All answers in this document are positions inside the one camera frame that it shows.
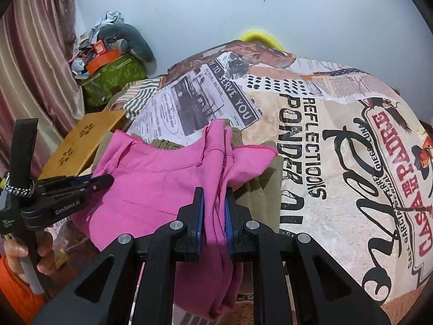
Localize striped satin curtain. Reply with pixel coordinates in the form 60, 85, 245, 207
0, 0, 85, 177

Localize pink pants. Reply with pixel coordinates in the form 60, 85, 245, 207
71, 119, 278, 322

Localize orange box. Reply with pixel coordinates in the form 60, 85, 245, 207
86, 49, 120, 75

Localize wooden board with flower cutouts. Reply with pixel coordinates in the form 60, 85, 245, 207
37, 109, 127, 180

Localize green leaf-print storage box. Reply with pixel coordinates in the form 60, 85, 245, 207
77, 54, 147, 107

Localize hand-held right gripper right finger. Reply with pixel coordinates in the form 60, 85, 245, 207
223, 188, 397, 325

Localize grey plush cushion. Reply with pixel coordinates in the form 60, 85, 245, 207
98, 24, 157, 63

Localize printed blanket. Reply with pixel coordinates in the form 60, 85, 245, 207
101, 40, 433, 325

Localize green striped cloth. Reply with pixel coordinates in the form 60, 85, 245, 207
123, 78, 166, 119

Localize person's left hand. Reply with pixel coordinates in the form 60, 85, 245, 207
3, 232, 55, 280

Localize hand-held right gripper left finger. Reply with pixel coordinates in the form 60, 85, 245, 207
32, 187, 205, 325

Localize yellow pillow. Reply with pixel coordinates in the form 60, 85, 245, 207
237, 30, 283, 51

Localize olive green pants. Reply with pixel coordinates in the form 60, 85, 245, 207
150, 127, 283, 234

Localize crumpled silver paper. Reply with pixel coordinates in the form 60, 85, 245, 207
90, 10, 122, 36

